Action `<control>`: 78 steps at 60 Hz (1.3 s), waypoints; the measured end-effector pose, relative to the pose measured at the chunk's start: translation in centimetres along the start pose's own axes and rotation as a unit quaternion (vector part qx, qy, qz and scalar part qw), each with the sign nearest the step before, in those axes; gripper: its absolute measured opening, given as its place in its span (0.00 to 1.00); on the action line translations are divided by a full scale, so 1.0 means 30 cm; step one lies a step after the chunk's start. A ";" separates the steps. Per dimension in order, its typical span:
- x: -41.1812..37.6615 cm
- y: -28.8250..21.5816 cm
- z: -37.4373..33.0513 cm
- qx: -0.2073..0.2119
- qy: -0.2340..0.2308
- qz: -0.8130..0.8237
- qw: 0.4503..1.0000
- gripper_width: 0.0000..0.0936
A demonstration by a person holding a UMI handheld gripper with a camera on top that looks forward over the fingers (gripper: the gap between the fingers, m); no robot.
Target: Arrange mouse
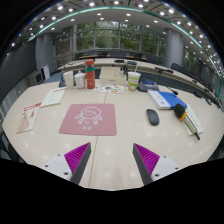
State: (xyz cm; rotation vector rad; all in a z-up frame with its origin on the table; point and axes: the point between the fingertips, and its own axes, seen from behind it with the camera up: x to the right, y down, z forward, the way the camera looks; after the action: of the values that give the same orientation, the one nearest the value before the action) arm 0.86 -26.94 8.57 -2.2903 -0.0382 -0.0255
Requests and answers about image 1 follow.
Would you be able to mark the colourful sticker sheet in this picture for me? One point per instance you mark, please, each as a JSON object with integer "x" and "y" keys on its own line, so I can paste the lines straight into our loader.
{"x": 108, "y": 88}

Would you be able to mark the black handheld microphone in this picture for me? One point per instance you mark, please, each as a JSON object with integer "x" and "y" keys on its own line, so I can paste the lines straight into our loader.
{"x": 179, "y": 110}

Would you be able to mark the green printed paper drink cup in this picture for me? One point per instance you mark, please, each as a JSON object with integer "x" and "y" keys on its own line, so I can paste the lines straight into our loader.
{"x": 134, "y": 81}

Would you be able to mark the blue and white book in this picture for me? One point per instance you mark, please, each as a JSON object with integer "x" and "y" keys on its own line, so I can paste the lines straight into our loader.
{"x": 168, "y": 99}

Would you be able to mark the white paper cup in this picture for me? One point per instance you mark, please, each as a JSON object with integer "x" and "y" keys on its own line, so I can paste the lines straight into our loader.
{"x": 69, "y": 80}

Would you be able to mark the red drink bottle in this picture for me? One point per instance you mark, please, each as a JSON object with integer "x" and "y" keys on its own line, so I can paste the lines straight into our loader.
{"x": 90, "y": 76}

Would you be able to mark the white lidded mug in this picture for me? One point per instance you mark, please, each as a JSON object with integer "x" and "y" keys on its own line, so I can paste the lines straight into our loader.
{"x": 80, "y": 81}

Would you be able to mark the group of ceiling lights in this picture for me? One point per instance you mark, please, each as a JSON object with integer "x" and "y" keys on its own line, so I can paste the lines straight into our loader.
{"x": 100, "y": 14}

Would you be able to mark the group of dark office chairs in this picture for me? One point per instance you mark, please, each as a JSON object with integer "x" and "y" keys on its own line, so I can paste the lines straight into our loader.
{"x": 152, "y": 59}

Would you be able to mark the long curved conference desk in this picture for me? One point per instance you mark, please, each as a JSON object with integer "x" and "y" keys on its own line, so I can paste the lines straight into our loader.
{"x": 106, "y": 62}

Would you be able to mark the red and white leaflet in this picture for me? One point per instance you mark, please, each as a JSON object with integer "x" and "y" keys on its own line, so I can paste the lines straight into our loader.
{"x": 30, "y": 115}

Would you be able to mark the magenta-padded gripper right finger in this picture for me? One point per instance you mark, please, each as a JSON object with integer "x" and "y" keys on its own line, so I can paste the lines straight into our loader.
{"x": 146, "y": 158}

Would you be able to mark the pink mouse pad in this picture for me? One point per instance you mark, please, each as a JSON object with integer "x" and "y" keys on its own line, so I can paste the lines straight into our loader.
{"x": 88, "y": 125}

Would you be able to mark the black computer mouse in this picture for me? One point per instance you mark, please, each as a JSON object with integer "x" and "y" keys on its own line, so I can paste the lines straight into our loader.
{"x": 153, "y": 117}

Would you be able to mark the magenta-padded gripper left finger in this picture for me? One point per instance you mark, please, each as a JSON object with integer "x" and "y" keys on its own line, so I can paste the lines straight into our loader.
{"x": 77, "y": 156}

